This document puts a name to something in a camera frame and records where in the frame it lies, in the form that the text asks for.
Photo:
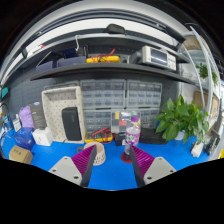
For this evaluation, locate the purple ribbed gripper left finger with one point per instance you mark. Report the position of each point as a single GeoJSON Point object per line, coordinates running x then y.
{"type": "Point", "coordinates": [76, 169]}

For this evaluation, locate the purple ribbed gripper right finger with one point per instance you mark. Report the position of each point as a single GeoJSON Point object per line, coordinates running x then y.
{"type": "Point", "coordinates": [147, 168]}

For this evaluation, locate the clear bottle with purple cap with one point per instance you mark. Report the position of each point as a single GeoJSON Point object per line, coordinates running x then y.
{"type": "Point", "coordinates": [132, 134]}

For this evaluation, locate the beige patterned mug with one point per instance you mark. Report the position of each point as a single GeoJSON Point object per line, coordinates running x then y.
{"type": "Point", "coordinates": [100, 156]}

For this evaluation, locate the red round coaster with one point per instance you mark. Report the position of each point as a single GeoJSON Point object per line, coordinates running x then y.
{"type": "Point", "coordinates": [125, 158]}

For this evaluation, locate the flat black box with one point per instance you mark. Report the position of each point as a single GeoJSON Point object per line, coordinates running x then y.
{"type": "Point", "coordinates": [149, 136]}

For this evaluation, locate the yellow multimeter with red leads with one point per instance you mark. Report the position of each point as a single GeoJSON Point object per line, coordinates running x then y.
{"type": "Point", "coordinates": [103, 136]}

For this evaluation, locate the small black labelled box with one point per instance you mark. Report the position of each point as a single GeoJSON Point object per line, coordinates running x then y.
{"type": "Point", "coordinates": [119, 139]}

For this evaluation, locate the black portable speaker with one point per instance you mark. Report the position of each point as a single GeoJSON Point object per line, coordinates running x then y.
{"type": "Point", "coordinates": [71, 123]}

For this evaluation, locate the clear organizer with coloured parts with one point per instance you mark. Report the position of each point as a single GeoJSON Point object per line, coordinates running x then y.
{"type": "Point", "coordinates": [121, 119]}

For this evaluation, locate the white power adapter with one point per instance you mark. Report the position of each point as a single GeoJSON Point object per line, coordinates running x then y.
{"type": "Point", "coordinates": [197, 149]}

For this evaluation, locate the green potted plant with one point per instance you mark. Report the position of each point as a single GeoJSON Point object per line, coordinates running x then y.
{"type": "Point", "coordinates": [179, 116]}

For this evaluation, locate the dark grey product box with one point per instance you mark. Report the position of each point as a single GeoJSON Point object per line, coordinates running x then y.
{"type": "Point", "coordinates": [38, 116]}

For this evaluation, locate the blue printed box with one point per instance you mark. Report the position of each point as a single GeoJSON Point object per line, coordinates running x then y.
{"type": "Point", "coordinates": [24, 138]}

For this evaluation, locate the grey drawer cabinet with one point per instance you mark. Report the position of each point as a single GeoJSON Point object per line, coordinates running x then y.
{"type": "Point", "coordinates": [101, 97]}

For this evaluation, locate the brown cardboard box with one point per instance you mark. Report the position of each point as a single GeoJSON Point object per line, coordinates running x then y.
{"type": "Point", "coordinates": [20, 154]}

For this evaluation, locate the white pegboard tray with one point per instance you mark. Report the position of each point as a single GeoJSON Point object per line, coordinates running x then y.
{"type": "Point", "coordinates": [54, 101]}

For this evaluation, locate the purple plastic bag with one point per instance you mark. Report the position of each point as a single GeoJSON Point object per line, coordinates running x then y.
{"type": "Point", "coordinates": [26, 117]}

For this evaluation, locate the small white bottle box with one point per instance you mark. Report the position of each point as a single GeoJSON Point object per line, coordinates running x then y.
{"type": "Point", "coordinates": [17, 123]}

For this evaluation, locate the yellow tool on shelf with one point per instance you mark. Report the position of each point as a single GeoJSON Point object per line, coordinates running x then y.
{"type": "Point", "coordinates": [104, 58]}

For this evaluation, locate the grey bench instrument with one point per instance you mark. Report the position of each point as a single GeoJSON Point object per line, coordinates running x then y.
{"type": "Point", "coordinates": [152, 56]}

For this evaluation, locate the white metal rack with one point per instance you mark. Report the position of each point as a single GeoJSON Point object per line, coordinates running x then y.
{"type": "Point", "coordinates": [206, 77]}

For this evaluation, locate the dark grey wall shelf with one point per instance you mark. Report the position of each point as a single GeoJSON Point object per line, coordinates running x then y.
{"type": "Point", "coordinates": [110, 70]}

